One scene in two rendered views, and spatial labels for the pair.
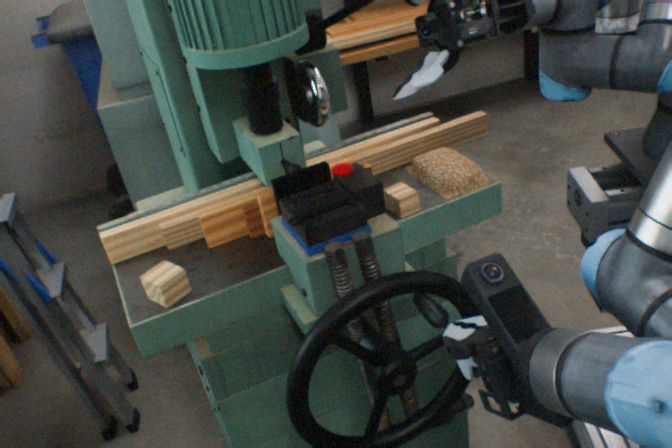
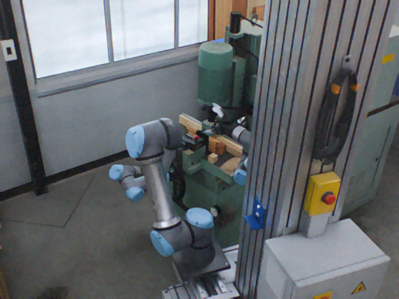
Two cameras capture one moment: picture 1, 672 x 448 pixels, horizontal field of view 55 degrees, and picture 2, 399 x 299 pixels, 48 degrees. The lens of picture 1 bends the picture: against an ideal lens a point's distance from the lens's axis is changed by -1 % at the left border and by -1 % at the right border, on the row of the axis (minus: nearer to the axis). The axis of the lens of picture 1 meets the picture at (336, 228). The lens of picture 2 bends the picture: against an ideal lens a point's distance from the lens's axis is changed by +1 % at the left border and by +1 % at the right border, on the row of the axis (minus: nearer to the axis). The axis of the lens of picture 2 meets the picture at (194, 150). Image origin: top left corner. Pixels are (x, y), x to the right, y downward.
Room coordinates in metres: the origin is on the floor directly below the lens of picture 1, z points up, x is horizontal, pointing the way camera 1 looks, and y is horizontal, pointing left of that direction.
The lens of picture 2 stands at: (-0.12, -1.88, 2.29)
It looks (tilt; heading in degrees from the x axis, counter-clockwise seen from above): 33 degrees down; 64
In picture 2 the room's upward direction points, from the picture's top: 2 degrees clockwise
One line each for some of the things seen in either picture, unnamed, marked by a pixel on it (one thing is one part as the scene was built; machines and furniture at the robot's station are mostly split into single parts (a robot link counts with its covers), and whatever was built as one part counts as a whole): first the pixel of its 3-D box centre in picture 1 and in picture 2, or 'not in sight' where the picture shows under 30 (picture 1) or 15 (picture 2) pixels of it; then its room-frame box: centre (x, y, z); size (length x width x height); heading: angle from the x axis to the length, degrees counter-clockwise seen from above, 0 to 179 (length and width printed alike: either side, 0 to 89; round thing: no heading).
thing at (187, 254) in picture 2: not in sight; (198, 245); (0.52, -0.62, 0.87); 0.15 x 0.15 x 0.10
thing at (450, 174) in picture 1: (446, 164); (234, 163); (0.94, -0.20, 0.92); 0.14 x 0.09 x 0.04; 19
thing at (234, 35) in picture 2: not in sight; (235, 28); (1.07, 0.12, 1.54); 0.08 x 0.08 x 0.17; 19
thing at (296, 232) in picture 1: (334, 204); (189, 141); (0.76, 0.00, 0.99); 0.13 x 0.11 x 0.06; 109
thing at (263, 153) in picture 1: (270, 149); (214, 126); (0.95, 0.08, 0.99); 0.14 x 0.07 x 0.09; 19
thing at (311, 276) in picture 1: (338, 248); (188, 151); (0.76, 0.00, 0.92); 0.15 x 0.13 x 0.09; 109
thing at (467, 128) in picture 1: (336, 175); (223, 144); (0.97, -0.02, 0.92); 0.60 x 0.02 x 0.04; 109
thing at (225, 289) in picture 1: (319, 247); (199, 153); (0.84, 0.03, 0.87); 0.61 x 0.30 x 0.06; 109
